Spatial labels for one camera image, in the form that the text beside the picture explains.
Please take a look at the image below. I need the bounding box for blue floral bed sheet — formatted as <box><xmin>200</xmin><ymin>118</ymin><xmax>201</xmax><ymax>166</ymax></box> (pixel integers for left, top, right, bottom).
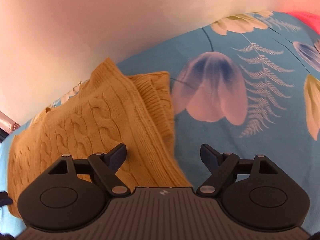
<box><xmin>1</xmin><ymin>11</ymin><xmax>319</xmax><ymax>233</ymax></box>

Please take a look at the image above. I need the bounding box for red cloth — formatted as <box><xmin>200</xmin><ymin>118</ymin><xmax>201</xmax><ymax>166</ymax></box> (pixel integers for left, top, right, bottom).
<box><xmin>287</xmin><ymin>11</ymin><xmax>320</xmax><ymax>34</ymax></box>

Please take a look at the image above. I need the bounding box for pink satin curtain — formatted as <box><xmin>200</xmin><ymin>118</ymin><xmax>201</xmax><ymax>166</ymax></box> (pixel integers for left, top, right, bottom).
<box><xmin>0</xmin><ymin>112</ymin><xmax>20</xmax><ymax>134</ymax></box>

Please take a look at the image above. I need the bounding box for mustard cable-knit sweater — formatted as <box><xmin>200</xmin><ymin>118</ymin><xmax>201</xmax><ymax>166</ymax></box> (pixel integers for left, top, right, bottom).
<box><xmin>7</xmin><ymin>59</ymin><xmax>189</xmax><ymax>217</ymax></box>

